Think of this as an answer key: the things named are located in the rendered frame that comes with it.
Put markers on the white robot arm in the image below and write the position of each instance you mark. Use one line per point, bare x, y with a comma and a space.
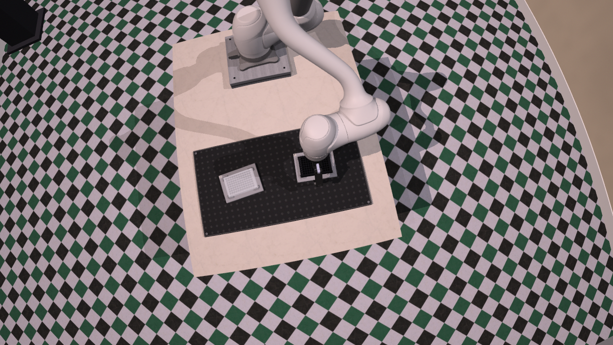
256, 28

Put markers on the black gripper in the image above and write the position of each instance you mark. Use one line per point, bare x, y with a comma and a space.
318, 172

